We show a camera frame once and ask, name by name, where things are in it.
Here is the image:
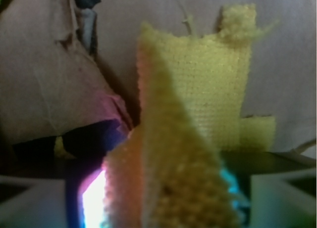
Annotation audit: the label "brown paper bag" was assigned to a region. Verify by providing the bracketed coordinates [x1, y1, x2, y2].
[0, 0, 317, 152]

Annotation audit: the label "yellow cloth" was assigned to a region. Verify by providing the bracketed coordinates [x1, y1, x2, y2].
[101, 3, 276, 228]

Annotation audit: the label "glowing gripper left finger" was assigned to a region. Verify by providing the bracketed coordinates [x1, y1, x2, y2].
[0, 157, 111, 228]

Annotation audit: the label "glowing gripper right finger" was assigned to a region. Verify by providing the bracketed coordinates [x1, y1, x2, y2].
[221, 152, 317, 228]

